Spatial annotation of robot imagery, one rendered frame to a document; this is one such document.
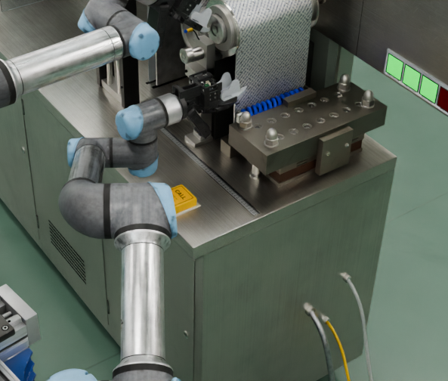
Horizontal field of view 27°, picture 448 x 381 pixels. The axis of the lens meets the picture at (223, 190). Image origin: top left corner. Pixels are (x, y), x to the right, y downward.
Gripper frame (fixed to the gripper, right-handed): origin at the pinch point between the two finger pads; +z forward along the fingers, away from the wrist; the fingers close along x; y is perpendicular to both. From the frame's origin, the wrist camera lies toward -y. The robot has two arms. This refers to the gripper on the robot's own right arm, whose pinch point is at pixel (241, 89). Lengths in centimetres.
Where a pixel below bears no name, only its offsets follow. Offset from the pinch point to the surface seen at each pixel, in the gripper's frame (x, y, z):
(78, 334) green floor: 41, -109, -33
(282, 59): -0.2, 5.0, 13.0
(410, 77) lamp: -29.6, 9.5, 29.4
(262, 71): -0.2, 3.5, 6.5
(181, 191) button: -9.2, -16.6, -24.2
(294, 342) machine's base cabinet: -26, -74, 4
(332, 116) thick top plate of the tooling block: -14.9, -6.8, 18.8
